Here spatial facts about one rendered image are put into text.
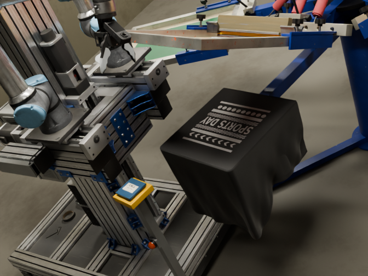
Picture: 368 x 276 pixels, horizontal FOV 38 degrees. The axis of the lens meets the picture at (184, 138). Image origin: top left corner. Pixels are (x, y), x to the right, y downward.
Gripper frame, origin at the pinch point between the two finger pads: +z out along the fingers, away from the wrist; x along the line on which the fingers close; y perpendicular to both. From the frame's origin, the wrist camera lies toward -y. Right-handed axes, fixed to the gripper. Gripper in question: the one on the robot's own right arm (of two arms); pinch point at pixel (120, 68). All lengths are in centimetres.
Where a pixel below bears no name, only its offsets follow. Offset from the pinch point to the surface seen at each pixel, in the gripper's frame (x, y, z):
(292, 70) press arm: -98, -2, 30
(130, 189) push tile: -1, 11, 54
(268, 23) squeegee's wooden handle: -73, -10, 0
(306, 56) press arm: -110, -2, 26
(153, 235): -8, 11, 81
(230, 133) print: -46, -6, 42
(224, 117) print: -54, 4, 40
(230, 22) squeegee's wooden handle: -73, 12, 1
